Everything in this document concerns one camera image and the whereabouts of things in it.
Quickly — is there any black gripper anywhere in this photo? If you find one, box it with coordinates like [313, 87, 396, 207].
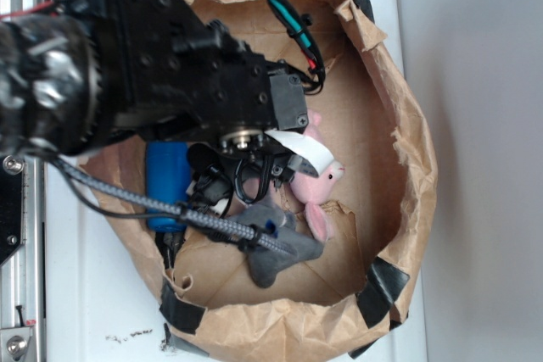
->
[170, 20, 310, 203]

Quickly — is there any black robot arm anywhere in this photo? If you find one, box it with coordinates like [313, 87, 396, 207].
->
[1, 0, 326, 175]

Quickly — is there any pink plush bunny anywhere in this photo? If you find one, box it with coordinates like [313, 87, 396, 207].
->
[290, 109, 345, 242]

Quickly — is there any blue plastic bottle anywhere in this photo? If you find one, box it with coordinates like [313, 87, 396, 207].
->
[145, 141, 191, 232]

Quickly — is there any grey plush toy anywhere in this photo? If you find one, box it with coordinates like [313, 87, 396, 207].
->
[228, 195, 324, 288]

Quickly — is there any brown paper bag bin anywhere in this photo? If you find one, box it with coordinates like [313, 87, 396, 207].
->
[97, 0, 438, 361]

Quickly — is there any grey braided cable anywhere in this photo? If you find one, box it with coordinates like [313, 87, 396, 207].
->
[53, 156, 298, 255]

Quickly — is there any black metal bracket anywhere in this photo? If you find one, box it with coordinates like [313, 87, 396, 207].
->
[0, 155, 25, 265]

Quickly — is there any aluminium frame rail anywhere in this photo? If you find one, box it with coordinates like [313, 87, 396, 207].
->
[1, 0, 46, 361]

